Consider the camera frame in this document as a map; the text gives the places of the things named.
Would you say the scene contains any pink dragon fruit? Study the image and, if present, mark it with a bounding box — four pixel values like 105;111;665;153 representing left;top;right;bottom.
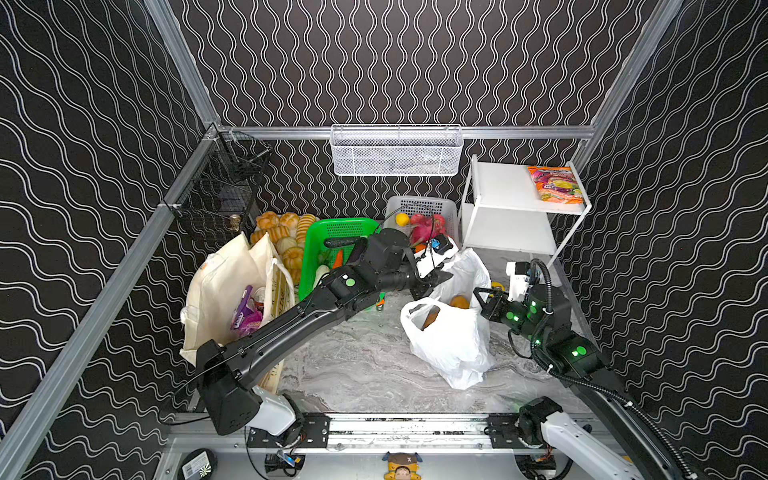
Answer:
410;214;447;246

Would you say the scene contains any brown potato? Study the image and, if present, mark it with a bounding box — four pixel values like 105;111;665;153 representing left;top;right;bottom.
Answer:
421;307;440;331

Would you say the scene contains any yellow mango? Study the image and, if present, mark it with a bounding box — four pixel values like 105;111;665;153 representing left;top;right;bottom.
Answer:
449;295;470;309

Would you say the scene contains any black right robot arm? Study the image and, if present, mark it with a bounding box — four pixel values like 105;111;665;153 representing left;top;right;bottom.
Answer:
473;259;701;479

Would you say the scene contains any green plastic basket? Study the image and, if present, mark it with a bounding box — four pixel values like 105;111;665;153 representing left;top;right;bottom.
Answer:
298;217;379;300

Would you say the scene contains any white plastic grocery bag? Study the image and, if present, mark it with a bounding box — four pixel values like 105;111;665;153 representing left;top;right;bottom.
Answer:
400;248;493;390

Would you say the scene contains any dark green cucumber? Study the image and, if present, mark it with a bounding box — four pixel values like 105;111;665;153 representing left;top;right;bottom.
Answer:
323;236;360;249

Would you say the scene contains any purple Fox's candy bag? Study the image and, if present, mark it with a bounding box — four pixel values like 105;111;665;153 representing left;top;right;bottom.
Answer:
230;285;265;338

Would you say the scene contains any small toy figure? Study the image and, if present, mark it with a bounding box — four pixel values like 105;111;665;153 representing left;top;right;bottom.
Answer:
382;452;423;480

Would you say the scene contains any black wire rack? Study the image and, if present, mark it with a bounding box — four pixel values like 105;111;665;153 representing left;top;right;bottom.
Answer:
171;129;274;248

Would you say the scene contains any orange carrot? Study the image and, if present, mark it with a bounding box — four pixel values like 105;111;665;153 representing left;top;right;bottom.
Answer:
332;249;344;269

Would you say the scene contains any white daikon radish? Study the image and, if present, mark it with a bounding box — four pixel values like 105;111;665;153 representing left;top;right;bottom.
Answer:
313;264;330;287

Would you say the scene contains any braided bread middle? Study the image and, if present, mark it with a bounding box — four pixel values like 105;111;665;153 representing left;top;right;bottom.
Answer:
250;211;318;286

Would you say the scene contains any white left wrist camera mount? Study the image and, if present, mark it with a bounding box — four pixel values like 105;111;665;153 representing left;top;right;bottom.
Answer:
414;233;459;278

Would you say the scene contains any white wire wall basket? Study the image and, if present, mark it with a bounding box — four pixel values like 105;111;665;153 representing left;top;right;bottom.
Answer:
329;124;464;177

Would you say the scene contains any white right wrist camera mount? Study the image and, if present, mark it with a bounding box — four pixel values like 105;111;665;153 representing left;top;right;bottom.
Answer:
506;261;531;302

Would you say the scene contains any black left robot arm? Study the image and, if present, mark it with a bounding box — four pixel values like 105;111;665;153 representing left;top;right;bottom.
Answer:
193;229;452;436

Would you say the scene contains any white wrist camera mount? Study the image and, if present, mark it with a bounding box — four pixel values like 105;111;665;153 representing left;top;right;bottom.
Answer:
506;261;531;302
414;233;459;278

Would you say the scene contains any cream floral tote bag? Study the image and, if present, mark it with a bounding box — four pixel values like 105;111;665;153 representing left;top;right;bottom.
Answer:
180;233;296;365

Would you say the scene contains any white two-tier shelf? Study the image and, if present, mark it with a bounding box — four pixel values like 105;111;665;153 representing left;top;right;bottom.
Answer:
458;155;592;266

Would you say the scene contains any orange candy bag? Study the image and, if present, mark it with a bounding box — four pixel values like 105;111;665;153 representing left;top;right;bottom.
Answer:
527;166;585;205

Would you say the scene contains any white plastic basket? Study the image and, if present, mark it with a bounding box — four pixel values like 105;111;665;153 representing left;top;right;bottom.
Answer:
383;196;460;240

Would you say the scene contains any yellow lemon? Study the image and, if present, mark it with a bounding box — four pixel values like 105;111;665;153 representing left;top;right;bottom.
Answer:
395;213;411;227

